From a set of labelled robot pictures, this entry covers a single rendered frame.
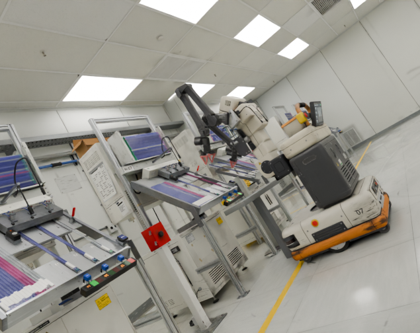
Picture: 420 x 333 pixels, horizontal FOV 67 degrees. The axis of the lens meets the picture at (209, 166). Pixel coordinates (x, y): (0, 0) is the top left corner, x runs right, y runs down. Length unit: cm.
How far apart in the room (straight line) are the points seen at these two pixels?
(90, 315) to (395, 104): 920
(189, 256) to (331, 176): 128
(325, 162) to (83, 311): 169
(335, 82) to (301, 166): 809
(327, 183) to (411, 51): 816
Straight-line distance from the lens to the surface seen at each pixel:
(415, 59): 1012
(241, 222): 405
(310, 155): 219
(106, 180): 307
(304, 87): 1037
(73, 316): 203
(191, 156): 417
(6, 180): 233
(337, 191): 221
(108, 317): 213
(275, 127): 738
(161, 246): 225
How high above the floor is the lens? 68
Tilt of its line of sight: 7 degrees up
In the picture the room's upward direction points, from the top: 31 degrees counter-clockwise
